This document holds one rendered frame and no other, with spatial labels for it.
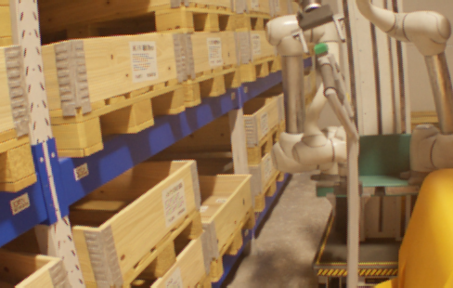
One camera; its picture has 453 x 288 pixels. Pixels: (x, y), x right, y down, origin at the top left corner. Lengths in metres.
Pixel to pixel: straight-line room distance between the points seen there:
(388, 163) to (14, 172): 1.85
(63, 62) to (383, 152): 1.66
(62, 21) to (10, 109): 1.41
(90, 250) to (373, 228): 1.68
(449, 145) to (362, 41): 0.73
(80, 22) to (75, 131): 1.12
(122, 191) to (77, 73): 1.04
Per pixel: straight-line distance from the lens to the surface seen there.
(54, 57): 1.37
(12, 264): 1.39
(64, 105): 1.36
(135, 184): 2.22
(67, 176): 1.38
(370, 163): 2.43
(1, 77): 1.09
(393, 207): 2.59
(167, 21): 2.14
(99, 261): 1.45
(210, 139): 3.23
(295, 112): 2.16
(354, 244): 1.58
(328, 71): 1.33
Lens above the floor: 1.45
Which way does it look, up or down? 12 degrees down
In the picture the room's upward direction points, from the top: 6 degrees counter-clockwise
